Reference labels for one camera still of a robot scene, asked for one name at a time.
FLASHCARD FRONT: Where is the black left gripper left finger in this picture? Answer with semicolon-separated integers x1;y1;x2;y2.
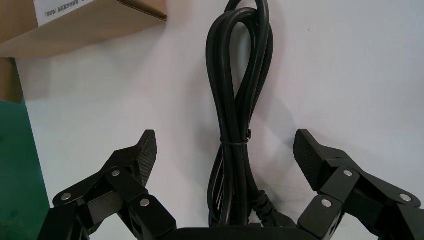
38;129;178;240

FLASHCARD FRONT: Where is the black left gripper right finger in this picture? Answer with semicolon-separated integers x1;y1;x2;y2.
293;129;424;240

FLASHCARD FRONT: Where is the thick black power cable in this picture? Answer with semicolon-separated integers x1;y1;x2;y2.
204;0;298;229

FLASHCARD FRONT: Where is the open brown cardboard box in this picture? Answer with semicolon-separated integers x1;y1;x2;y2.
0;0;169;104

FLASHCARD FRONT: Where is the black cable tie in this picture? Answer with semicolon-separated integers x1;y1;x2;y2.
219;129;253;147

